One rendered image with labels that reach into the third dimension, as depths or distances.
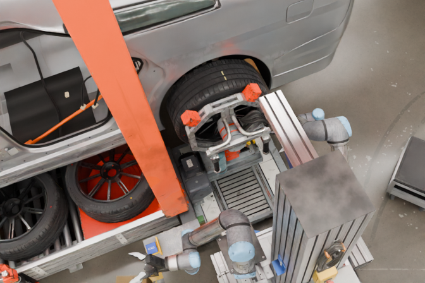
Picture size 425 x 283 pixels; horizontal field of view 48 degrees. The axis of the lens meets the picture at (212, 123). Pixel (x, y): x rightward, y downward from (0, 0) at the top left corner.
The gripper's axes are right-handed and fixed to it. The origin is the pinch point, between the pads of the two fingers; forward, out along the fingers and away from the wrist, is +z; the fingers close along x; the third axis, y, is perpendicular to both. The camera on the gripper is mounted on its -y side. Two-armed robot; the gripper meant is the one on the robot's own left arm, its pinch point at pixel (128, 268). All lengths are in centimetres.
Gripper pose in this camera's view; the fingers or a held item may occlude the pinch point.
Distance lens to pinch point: 249.4
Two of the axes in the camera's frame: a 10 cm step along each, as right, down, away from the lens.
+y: 1.2, 5.9, 8.0
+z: -9.9, 1.6, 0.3
